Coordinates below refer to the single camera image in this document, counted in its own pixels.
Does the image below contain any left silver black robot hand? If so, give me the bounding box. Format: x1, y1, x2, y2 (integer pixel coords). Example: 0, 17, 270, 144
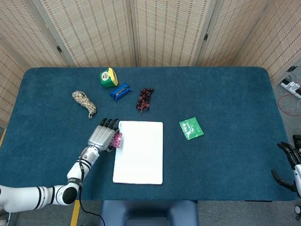
87, 117, 121, 153

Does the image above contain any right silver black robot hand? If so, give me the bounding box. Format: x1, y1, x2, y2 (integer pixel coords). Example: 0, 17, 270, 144
271, 141, 301, 198

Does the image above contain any pink patterned packet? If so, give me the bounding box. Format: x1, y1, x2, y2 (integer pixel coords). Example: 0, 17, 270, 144
110, 132, 123, 148

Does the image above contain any white rectangular board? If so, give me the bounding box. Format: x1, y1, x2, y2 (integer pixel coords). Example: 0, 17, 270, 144
112, 121, 164, 186

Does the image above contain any blue snack packet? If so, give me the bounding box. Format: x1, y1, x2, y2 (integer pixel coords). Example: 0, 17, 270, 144
109, 82, 133, 103

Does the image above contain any dark red grape bunch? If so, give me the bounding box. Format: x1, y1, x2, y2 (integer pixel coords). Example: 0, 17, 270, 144
135, 87, 155, 115

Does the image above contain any green yellow box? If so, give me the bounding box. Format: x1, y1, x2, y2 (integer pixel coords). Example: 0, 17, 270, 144
99, 67, 119, 89

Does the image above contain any blue table cloth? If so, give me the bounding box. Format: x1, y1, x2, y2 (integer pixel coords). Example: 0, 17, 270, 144
4, 66, 296, 202

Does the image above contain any blue padded seat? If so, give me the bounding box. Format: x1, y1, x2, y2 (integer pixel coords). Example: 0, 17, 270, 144
98, 200, 199, 226

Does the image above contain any white power strip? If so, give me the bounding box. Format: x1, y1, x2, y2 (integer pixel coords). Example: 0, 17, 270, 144
280, 79, 301, 99

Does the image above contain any green tea sachet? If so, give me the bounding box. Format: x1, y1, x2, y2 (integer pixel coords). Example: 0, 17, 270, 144
179, 117, 205, 141

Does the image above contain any woven folding screen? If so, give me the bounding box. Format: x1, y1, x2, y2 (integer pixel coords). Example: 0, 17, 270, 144
0, 0, 301, 129

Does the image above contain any beige braided rope bundle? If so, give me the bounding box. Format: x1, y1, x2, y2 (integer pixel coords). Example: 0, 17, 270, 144
71, 90, 97, 119

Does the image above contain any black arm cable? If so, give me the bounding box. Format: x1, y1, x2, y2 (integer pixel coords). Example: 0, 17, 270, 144
79, 159, 105, 226

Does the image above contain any red cable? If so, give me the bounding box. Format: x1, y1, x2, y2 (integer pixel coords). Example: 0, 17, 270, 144
277, 94, 301, 116

